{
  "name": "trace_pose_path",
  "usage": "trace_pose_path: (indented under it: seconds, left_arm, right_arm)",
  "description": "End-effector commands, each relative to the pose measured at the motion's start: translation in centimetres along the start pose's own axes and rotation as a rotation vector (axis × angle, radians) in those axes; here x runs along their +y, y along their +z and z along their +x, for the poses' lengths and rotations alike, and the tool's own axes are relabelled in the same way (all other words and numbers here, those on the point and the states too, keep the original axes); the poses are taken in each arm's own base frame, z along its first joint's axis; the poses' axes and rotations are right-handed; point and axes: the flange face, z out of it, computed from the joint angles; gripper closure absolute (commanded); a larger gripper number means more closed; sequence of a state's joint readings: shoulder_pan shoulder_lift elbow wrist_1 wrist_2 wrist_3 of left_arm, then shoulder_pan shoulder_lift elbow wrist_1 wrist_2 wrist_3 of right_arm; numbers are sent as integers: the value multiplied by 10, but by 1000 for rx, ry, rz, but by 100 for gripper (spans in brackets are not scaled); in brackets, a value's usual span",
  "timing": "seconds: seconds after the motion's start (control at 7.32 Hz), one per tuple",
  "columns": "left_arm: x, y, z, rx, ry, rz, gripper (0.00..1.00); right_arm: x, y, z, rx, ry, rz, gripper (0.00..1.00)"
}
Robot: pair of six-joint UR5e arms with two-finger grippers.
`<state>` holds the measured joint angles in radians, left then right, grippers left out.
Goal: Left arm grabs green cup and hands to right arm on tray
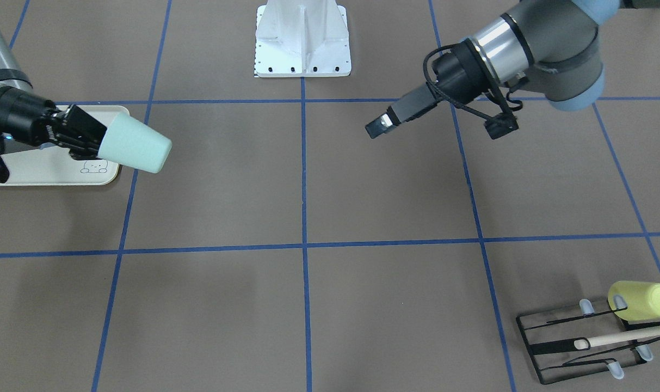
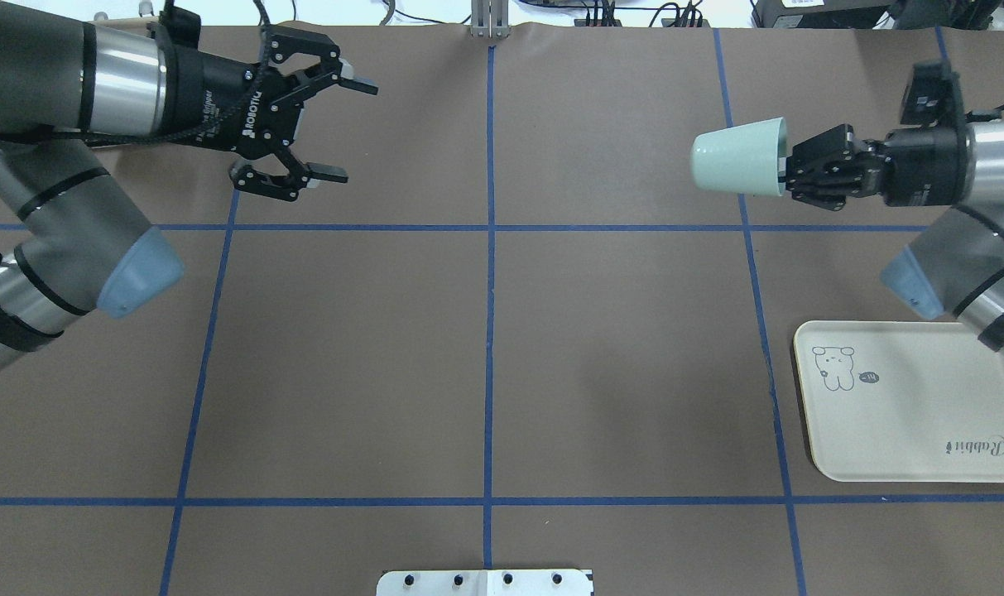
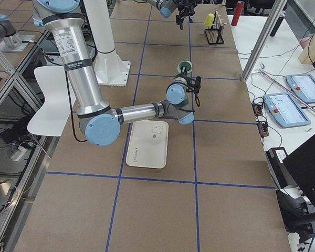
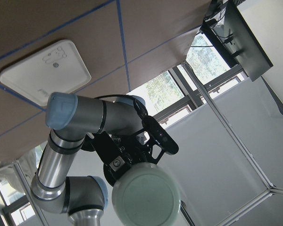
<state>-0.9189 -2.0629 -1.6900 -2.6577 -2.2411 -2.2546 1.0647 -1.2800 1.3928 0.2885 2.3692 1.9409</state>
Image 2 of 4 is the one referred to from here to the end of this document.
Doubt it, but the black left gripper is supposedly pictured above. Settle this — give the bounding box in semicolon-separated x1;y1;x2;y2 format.
189;26;379;201

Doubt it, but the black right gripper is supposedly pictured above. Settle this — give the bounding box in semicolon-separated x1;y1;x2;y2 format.
786;124;968;208

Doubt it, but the light green plastic cup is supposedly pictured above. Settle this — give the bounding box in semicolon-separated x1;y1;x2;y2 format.
689;118;788;197

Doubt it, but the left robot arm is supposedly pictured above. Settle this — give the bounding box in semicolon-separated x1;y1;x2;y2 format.
0;1;379;371

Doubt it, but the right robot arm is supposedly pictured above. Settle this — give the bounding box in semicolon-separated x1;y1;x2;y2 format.
779;120;1004;356

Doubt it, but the cream rabbit print tray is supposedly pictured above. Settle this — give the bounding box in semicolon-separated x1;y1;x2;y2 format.
792;320;1004;483

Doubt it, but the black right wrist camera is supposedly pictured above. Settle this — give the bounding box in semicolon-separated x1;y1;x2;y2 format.
900;58;966;127

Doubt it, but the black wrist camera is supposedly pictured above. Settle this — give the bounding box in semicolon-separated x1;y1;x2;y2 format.
900;58;966;127
147;1;202;50

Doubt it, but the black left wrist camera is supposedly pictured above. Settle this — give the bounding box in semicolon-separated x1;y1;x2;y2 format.
147;1;202;50

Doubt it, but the grey metal bracket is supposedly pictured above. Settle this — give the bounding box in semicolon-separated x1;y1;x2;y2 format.
468;0;512;39

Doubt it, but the white metal mount base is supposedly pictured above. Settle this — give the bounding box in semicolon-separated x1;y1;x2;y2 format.
374;569;595;595

